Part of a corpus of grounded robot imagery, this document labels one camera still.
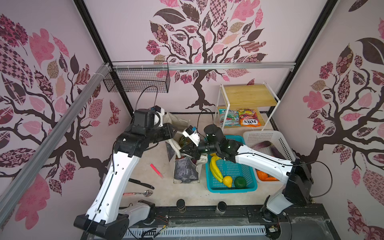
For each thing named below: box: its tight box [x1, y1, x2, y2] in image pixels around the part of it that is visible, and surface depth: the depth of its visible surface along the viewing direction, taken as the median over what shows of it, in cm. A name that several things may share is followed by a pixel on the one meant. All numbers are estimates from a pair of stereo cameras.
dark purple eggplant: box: [270, 143, 287, 160], surface depth 96 cm
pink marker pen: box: [150, 163, 164, 179], surface depth 90 cm
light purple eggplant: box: [251, 140, 272, 149], surface depth 100 cm
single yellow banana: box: [209, 153, 224, 183], surface depth 86 cm
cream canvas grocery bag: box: [165, 112, 208, 184], surface depth 75 cm
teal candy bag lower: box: [218, 108, 241, 127], surface depth 93 cm
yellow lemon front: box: [222, 176, 233, 188], surface depth 83 cm
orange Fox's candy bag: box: [237, 108, 262, 128], surface depth 94 cm
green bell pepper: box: [234, 176, 247, 189], surface depth 83 cm
